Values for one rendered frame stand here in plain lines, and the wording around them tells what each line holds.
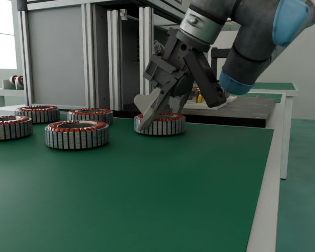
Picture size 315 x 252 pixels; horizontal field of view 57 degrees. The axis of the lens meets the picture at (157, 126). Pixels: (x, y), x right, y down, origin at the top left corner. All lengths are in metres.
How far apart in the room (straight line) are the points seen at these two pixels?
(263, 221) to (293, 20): 0.34
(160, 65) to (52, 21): 0.50
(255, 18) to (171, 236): 0.40
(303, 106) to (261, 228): 6.04
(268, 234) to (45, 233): 0.18
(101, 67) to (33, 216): 0.66
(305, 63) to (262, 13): 5.74
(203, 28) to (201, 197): 0.33
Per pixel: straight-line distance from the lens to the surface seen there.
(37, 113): 0.79
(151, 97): 0.59
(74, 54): 0.94
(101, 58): 0.90
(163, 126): 0.58
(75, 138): 0.50
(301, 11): 0.54
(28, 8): 1.06
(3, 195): 0.36
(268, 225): 0.28
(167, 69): 0.58
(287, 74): 6.25
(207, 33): 0.56
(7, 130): 0.62
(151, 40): 0.83
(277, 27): 0.53
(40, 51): 1.03
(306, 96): 6.28
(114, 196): 0.32
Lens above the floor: 0.88
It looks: 10 degrees down
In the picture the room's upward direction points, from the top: straight up
